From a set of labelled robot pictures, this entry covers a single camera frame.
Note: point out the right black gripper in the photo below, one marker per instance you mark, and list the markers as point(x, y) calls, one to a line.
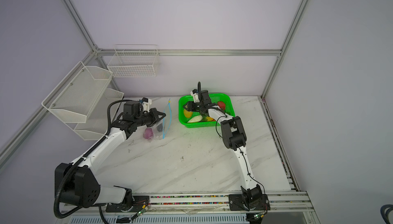
point(191, 107)

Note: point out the white wire wall basket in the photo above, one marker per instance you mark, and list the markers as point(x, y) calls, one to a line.
point(134, 61)

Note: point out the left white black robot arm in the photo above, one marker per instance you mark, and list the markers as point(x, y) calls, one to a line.
point(76, 183)

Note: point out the clear zip bag blue zipper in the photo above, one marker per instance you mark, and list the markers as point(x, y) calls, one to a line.
point(166, 121)

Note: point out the aluminium front rail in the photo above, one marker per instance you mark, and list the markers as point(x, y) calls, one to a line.
point(198, 203)

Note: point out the white mesh shelf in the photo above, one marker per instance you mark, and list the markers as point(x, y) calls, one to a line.
point(96, 125)
point(74, 99)

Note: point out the white mesh lower shelf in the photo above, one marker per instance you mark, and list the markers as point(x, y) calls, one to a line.
point(96, 125)

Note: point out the purple toy onion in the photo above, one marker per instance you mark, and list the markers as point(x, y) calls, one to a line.
point(148, 134)

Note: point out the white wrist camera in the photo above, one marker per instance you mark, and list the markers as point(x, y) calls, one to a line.
point(195, 95)
point(146, 103)

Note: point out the white toy radish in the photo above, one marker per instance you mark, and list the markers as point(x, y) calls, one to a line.
point(196, 119)

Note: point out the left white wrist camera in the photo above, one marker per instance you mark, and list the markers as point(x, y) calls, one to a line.
point(146, 103)

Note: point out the green plastic basket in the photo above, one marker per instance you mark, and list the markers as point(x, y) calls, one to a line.
point(215, 98)

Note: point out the white mesh upper shelf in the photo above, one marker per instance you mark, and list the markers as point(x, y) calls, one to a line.
point(74, 99)

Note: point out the yellow toy lemon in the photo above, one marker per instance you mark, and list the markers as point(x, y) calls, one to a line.
point(187, 114)

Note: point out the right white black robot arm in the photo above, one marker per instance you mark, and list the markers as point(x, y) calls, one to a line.
point(234, 138)

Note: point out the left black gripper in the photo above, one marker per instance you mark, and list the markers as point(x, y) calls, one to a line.
point(156, 113)

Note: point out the red toy pepper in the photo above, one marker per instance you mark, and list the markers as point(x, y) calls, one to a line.
point(221, 105)

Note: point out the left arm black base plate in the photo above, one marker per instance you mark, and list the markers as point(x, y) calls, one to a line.
point(133, 204)

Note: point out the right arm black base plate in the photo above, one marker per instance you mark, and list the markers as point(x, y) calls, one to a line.
point(237, 202)

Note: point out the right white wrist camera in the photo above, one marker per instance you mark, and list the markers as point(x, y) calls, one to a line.
point(195, 95)

